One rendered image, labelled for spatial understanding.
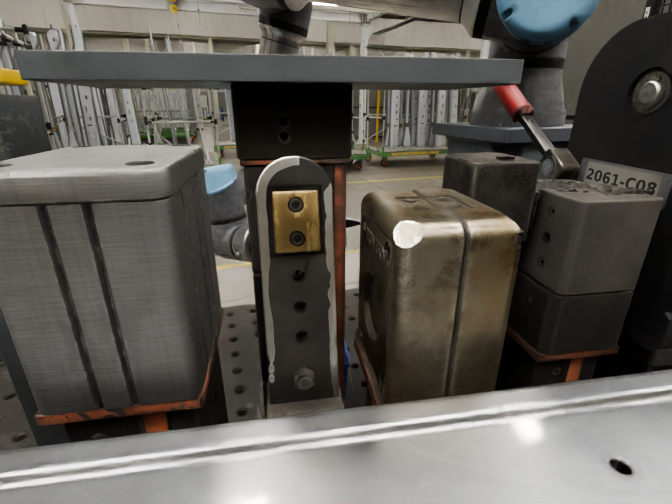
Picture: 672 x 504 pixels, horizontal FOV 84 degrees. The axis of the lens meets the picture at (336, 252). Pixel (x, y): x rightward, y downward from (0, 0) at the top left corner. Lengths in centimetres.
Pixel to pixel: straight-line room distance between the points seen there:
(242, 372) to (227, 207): 31
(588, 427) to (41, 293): 24
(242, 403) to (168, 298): 47
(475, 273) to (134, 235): 16
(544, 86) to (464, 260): 54
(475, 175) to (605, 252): 10
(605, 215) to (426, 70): 16
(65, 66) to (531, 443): 35
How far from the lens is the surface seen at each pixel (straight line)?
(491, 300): 21
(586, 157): 39
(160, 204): 17
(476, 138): 67
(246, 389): 67
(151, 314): 19
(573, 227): 28
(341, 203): 36
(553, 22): 57
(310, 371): 20
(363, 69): 32
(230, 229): 77
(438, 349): 21
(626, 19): 320
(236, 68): 31
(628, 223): 30
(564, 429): 21
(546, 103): 70
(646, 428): 23
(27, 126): 43
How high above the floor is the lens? 113
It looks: 21 degrees down
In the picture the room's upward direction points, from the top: straight up
